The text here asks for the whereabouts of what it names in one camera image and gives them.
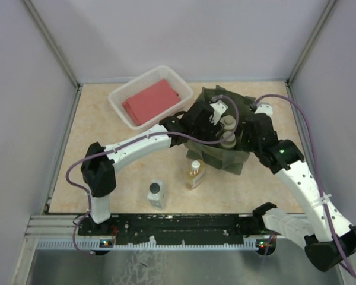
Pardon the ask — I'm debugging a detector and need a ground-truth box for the cream bottle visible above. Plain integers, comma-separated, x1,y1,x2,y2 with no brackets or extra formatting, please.
220,131,237,149
220,115,236,132

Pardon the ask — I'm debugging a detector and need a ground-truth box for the olive green canvas bag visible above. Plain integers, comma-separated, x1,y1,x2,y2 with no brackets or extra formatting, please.
184,86,255,175

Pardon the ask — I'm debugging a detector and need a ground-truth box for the amber liquid bottle white cap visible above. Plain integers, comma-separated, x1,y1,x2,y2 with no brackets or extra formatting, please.
186,160,206,190

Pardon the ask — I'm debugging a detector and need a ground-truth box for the clear square bottle front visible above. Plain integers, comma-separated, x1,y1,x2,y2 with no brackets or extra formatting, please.
147,179,167,209

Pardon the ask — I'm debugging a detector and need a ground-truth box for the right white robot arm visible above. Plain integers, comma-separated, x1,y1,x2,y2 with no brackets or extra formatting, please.
241,113,356,272

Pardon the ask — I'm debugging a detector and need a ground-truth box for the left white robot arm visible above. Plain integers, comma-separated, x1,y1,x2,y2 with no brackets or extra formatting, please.
81,101,228,236

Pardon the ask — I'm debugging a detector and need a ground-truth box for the red cloth in basket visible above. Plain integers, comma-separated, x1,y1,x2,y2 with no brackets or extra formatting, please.
122,79,180,126

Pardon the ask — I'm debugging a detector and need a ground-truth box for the white plastic basket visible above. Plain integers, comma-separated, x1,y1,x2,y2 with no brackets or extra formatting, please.
108,65,193,131

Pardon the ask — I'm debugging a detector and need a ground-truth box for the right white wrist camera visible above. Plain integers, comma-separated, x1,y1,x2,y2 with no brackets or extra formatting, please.
253,102,274,116

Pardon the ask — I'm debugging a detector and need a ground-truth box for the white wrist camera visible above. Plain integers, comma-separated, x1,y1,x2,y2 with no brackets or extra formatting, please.
253,102,274,116
210,100,228,125

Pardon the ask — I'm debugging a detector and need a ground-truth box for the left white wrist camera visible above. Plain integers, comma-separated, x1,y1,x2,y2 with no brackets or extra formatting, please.
210,100,228,125

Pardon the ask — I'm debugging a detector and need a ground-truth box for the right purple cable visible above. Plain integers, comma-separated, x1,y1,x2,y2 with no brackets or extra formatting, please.
250,93,356,279

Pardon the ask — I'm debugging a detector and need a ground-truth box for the purple cable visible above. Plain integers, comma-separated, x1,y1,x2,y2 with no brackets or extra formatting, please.
250,93,356,279
65,94,241,257

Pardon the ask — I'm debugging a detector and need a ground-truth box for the white slotted cable duct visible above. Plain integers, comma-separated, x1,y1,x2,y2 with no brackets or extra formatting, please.
37,236,275,252

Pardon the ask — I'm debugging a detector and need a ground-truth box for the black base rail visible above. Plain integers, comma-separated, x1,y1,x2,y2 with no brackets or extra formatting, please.
78,214,271,245

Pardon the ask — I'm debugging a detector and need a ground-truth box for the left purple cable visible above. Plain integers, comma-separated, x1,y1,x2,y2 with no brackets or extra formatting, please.
65,94,241,257

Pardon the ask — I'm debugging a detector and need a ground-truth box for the right aluminium frame post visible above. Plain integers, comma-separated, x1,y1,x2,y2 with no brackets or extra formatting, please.
286,0,339,87

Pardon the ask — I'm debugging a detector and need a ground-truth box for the aluminium frame post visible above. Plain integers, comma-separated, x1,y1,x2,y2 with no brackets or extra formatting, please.
21,0,81,88
286,0,339,87

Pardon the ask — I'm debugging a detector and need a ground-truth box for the left aluminium frame post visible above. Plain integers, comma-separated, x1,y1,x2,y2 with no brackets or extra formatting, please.
21,0,81,88

